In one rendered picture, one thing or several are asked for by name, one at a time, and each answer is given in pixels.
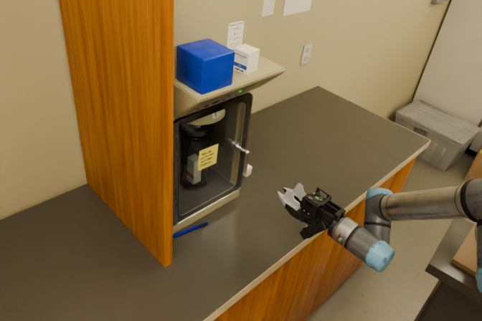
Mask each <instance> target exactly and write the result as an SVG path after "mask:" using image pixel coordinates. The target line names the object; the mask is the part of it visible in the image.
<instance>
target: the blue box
mask: <svg viewBox="0 0 482 321"><path fill-rule="evenodd" d="M234 62H235V51H233V50H231V49H229V48H227V47H225V46H223V45H221V44H219V43H217V42H215V41H213V40H211V39H203V40H199V41H195V42H190V43H186V44H181V45H178V46H177V77H176V78H177V80H179V81H180V82H182V83H184V84H185V85H187V86H188V87H190V88H192V89H193V90H195V91H197V92H198V93H199V94H201V95H203V94H206V93H208V92H212V91H215V90H218V89H220V88H223V87H226V86H229V85H231V84H232V76H233V69H234Z"/></svg>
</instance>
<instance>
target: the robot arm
mask: <svg viewBox="0 0 482 321"><path fill-rule="evenodd" d="M283 190H284V191H285V195H284V194H283V193H281V192H280V191H278V196H279V198H280V200H281V202H282V203H283V205H284V207H285V208H286V210H287V211H288V212H289V214H290V215H291V216H292V217H294V218H296V219H298V220H299V221H301V222H304V223H306V224H308V226H305V227H304V228H303V230H302V231H301V232H300V234H301V236H302V237H303V239H307V238H308V239H309V238H311V237H313V236H314V235H315V234H317V233H320V232H322V231H325V230H327V229H329V230H328V232H327V234H328V235H329V236H330V237H331V238H333V240H334V241H336V242H337V243H339V244H340V245H342V246H343V247H344V248H345V249H347V250H348V251H350V252H351V253H352V254H353V255H355V256H356V257H358V258H359V259H360V260H362V261H363V262H364V263H365V264H367V266H368V267H370V268H372V269H374V270H376V271H377V272H383V271H384V270H385V269H386V268H387V266H388V265H389V263H390V262H391V261H392V259H393V257H394V253H395V250H394V249H393V248H392V247H391V246H390V245H389V243H390V231H391V221H412V220H431V219H467V218H468V219H470V220H471V221H473V222H477V272H476V281H477V288H478V290H479V291H480V292H481V293H482V178H476V179H471V180H467V181H465V182H464V183H463V184H462V186H451V187H445V188H434V189H428V190H421V191H410V192H404V193H392V192H391V191H390V190H388V189H385V188H370V189H369V190H368V191H367V197H366V200H365V212H364V227H362V226H360V225H359V224H358V223H356V222H355V221H353V220H351V219H350V218H349V217H346V216H345V213H346V210H344V209H343V208H342V207H340V206H338V205H337V204H335V203H334V202H333V201H331V198H332V196H330V195H329V194H327V193H326V192H325V191H323V190H321V189H320V188H319V187H317V189H316V193H314V192H313V193H311V194H309V193H307V194H306V193H305V192H304V189H303V185H302V184H301V183H298V184H297V185H296V187H295V188H294V189H293V190H292V189H289V188H283ZM320 191H322V192H323V193H325V194H326V195H327V197H326V198H324V197H323V196H322V195H320ZM299 208H301V210H300V209H299Z"/></svg>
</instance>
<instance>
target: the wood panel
mask: <svg viewBox="0 0 482 321"><path fill-rule="evenodd" d="M59 3H60V11H61V17H62V25H63V30H64V35H65V44H66V49H67V58H68V62H69V68H70V76H71V81H72V90H73V95H74V100H75V109H76V113H77V122H78V127H79V132H80V141H81V146H82V155H83V160H84V164H85V173H86V179H87V183H88V185H89V186H90V187H91V188H92V189H93V190H94V192H96V193H97V195H99V197H100V198H101V199H102V200H103V201H104V202H105V203H106V204H107V205H108V207H109V208H110V209H111V210H112V211H113V212H114V213H115V214H116V216H117V217H118V218H119V219H120V220H121V221H122V222H123V223H124V224H125V225H126V226H127V227H128V228H129V229H130V230H131V231H132V233H133V234H134V235H135V236H136V237H137V238H138V239H139V240H140V241H141V243H142V244H143V245H144V246H145V247H146V248H147V249H148V250H149V251H150V252H151V253H152V254H153V255H154V256H155V257H156V259H157V260H158V261H159V262H160V263H161V264H162V265H163V266H164V267H167V266H168V265H170V264H171V263H173V123H174V0H59Z"/></svg>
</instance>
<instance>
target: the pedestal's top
mask: <svg viewBox="0 0 482 321"><path fill-rule="evenodd" d="M473 225H474V224H472V223H471V222H469V221H466V220H465V219H453V221H452V223H451V224H450V226H449V228H448V230H447V231H446V233H445V236H444V237H443V239H442V241H441V242H440V244H439V246H438V248H437V249H436V251H435V253H434V255H433V257H432V259H431V260H430V262H429V264H428V266H427V268H426V269H425V271H426V272H427V273H429V274H431V275H433V276H434V277H436V278H438V279H439V280H441V281H442V282H444V283H446V284H448V285H449V286H451V287H452V288H454V289H456V290H458V291H459V292H461V293H463V294H464V295H466V296H468V297H470V298H471V299H472V300H475V301H476V302H478V303H479V304H481V305H482V293H481V292H480V291H479V290H478V288H477V281H476V278H475V277H474V276H473V275H471V274H469V273H467V272H466V271H464V270H463V269H461V268H460V267H457V266H456V265H454V264H453V263H451V261H452V260H453V257H454V256H455V254H456V253H457V251H458V250H459V248H460V246H461V244H462V243H463V242H464V240H465V238H466V237H467V235H468V233H469V232H470V230H471V229H472V227H473Z"/></svg>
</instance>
